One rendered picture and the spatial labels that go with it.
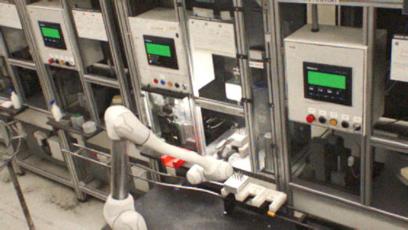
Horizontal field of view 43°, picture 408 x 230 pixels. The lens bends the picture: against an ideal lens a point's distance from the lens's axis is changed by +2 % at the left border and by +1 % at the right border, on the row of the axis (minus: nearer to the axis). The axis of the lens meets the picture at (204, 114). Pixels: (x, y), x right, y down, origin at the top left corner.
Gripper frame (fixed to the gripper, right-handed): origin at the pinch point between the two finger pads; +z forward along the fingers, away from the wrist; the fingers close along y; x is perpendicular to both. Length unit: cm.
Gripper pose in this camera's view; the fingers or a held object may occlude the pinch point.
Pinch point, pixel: (231, 146)
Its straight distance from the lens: 324.3
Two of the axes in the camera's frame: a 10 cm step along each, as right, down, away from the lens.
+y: -1.2, -8.9, -4.5
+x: -7.9, -1.9, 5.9
